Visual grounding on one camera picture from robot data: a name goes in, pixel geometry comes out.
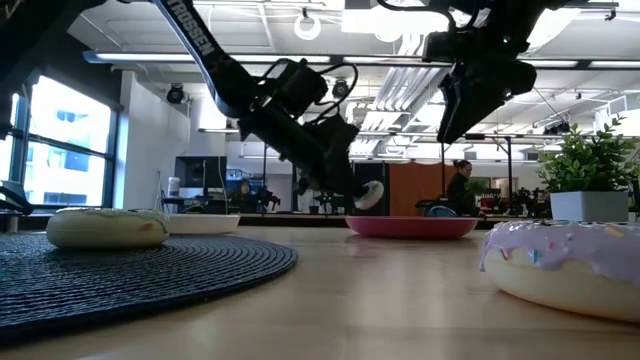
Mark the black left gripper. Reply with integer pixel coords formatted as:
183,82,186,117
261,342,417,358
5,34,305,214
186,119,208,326
237,106,372,201

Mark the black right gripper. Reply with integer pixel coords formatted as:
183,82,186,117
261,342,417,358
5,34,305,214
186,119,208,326
436,47,540,145

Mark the large purple icing donut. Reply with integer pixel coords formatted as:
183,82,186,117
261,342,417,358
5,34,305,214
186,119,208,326
478,219,640,325

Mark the large green icing donut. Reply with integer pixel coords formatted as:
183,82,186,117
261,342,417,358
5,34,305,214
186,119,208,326
45,207,171,251

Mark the black curtain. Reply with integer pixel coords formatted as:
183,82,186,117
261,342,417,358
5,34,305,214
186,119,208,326
352,162,391,217

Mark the standing person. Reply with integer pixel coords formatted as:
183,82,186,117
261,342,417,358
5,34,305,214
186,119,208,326
446,158,474,217

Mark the pinkish red round plate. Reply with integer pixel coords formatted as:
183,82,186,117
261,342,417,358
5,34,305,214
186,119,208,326
344,215,480,241

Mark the blue rimmed chair back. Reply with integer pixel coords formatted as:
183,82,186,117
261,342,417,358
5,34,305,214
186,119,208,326
426,204,459,218

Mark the seated person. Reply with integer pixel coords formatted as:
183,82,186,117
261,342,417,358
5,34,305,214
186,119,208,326
234,178,254,211

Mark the black monitor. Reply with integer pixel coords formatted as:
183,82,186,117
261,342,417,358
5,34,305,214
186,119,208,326
174,155,229,190

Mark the white round plate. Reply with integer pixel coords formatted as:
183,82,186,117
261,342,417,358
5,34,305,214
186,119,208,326
164,213,242,236

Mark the green plant in white pot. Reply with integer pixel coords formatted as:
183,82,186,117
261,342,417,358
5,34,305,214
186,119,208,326
536,113,640,225

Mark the dark round woven mat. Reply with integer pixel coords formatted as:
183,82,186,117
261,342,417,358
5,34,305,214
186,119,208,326
0,232,300,341

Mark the long ceiling light bar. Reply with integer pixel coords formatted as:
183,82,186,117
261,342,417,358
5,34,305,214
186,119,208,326
82,49,640,70

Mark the large window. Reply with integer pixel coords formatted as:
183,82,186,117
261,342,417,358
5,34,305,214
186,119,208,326
0,74,124,211

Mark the black angular desk object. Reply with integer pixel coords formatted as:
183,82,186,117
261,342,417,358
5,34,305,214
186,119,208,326
0,179,35,216

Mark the orange partition wall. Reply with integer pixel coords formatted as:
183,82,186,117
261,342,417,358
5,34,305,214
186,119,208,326
388,162,454,217

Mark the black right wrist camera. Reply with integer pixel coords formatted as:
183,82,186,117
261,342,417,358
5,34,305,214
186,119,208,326
422,30,459,65

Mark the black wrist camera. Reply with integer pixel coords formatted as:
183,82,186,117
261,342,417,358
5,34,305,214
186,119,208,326
422,30,459,65
267,58,330,120

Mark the black background rig frame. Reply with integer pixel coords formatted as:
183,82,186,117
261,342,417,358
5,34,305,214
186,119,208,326
198,127,516,216

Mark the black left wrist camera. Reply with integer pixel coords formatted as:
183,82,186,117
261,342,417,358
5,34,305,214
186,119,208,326
267,58,330,120

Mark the white hanging ring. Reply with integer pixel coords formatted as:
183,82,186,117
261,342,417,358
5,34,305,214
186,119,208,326
293,13,322,41

